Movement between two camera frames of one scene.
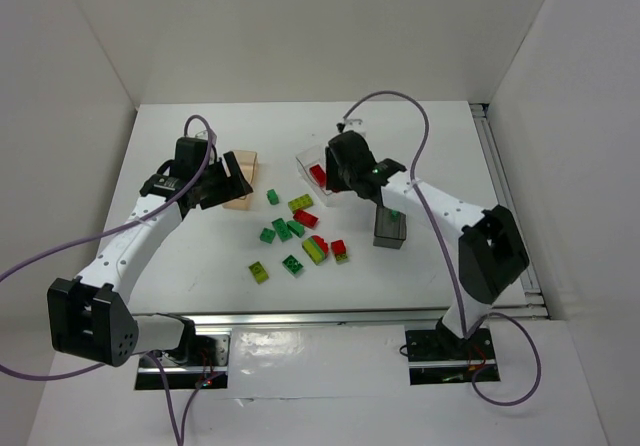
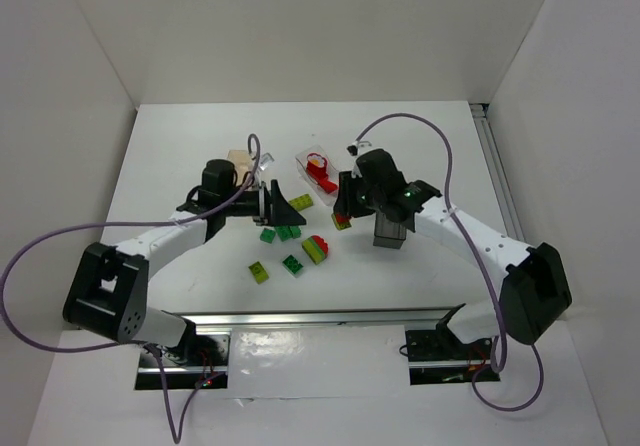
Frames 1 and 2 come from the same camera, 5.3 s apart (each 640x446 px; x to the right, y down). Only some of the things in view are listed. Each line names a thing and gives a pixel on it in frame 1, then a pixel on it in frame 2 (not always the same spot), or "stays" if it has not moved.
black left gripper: [220, 182] → [266, 202]
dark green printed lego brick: [292, 264] stays
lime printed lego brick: [258, 272] stays
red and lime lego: [339, 250] → [341, 221]
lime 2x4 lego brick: [300, 203] stays
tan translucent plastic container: [248, 162] stays
